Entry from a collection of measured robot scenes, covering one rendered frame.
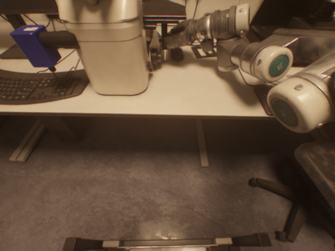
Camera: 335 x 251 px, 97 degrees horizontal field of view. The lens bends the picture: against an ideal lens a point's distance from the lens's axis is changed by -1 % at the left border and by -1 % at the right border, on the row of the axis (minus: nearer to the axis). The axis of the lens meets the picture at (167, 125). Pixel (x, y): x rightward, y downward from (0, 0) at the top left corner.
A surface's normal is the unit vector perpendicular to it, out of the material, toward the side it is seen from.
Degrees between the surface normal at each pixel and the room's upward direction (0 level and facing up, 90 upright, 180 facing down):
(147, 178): 0
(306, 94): 31
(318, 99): 38
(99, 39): 90
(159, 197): 0
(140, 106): 0
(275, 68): 73
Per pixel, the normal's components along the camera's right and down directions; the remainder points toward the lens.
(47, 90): 0.00, -0.56
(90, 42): -0.03, 0.78
